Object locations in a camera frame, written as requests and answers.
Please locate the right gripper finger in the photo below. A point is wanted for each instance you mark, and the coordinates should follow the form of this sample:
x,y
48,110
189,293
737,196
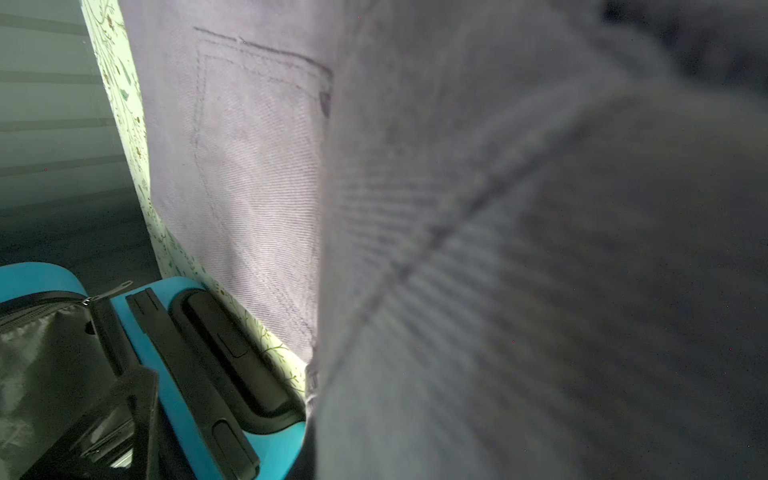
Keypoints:
x,y
115,439

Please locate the purple jeans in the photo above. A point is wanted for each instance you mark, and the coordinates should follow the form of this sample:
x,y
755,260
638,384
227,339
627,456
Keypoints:
x,y
511,239

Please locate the blue hard-shell suitcase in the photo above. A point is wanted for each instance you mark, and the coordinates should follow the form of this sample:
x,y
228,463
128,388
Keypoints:
x,y
222,412

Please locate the floral table cloth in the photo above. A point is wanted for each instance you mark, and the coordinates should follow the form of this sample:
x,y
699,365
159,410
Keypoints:
x,y
109,39

